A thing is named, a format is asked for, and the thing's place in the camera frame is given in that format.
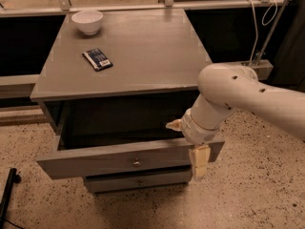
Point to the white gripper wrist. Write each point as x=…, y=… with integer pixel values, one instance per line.
x=196, y=130

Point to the grey top drawer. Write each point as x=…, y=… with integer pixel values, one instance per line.
x=115, y=153

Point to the grey drawer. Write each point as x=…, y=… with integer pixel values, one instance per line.
x=115, y=153
x=138, y=181

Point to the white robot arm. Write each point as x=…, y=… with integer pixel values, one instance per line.
x=224, y=88

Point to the grey bottom drawer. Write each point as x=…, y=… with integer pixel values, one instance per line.
x=138, y=181

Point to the grey wooden drawer cabinet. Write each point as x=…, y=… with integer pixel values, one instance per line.
x=108, y=98

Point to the metal tripod stand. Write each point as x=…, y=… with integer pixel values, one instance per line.
x=279, y=7

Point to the dark blue snack packet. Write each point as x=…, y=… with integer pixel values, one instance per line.
x=97, y=59

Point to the white ceramic bowl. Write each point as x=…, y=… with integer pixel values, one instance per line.
x=88, y=21

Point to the black floor stand leg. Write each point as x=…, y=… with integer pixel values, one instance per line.
x=12, y=179

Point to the grey metal railing frame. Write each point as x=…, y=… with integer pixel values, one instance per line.
x=133, y=4

